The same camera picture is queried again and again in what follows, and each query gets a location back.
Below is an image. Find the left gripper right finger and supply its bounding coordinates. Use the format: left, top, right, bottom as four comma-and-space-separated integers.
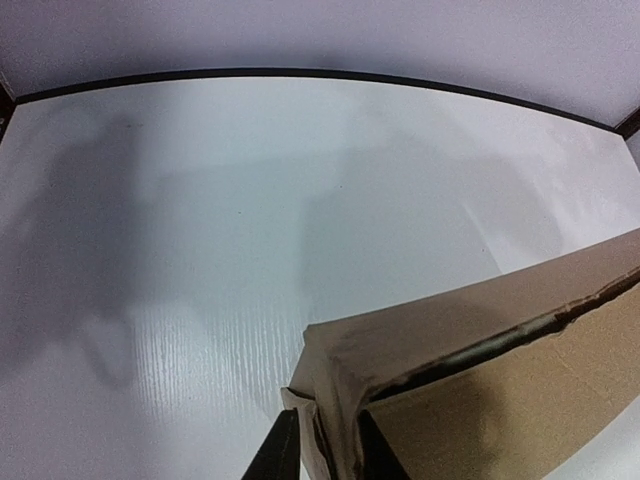
358, 410, 408, 480

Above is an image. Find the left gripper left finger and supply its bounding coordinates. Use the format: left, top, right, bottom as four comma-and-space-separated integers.
242, 409, 301, 480

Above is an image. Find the brown cardboard box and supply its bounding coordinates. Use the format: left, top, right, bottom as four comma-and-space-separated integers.
281, 231, 639, 479

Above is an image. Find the right black frame post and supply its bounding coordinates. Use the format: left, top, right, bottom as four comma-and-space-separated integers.
614, 107, 640, 141

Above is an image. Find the black frame post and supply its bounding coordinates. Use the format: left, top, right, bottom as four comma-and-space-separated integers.
614, 107, 640, 141
0, 82, 16, 127

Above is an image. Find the left black frame post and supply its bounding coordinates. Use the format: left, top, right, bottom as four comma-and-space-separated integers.
0, 82, 16, 127

